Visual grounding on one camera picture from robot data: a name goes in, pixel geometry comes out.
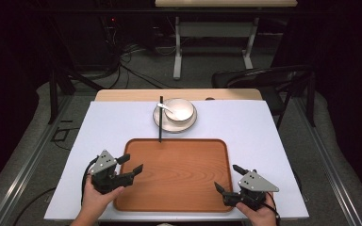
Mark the black folding chair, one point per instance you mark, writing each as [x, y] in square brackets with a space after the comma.
[264, 78]

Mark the person's left hand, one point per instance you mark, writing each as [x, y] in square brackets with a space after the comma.
[94, 201]

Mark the black metal stand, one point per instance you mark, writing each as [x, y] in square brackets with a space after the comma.
[59, 84]

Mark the aluminium rail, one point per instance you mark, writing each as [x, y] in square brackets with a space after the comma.
[25, 163]
[330, 166]

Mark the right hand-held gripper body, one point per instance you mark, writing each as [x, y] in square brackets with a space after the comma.
[256, 183]

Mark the white bowl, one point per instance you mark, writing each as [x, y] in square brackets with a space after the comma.
[184, 109]

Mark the white table mat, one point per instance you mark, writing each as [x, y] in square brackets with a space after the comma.
[248, 135]

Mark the wooden table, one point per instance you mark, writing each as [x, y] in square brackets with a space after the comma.
[128, 94]

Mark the person's right hand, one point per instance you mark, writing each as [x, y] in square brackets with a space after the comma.
[262, 216]

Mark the white desk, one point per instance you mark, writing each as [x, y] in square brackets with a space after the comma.
[213, 29]

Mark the wooden tray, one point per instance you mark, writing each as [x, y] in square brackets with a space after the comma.
[176, 175]

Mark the white spoon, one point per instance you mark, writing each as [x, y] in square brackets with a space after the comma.
[166, 108]

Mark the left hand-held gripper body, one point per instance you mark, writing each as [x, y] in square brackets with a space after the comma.
[102, 164]

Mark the black chopsticks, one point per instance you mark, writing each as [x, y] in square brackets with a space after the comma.
[161, 125]

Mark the white plate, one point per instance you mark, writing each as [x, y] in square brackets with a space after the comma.
[172, 126]

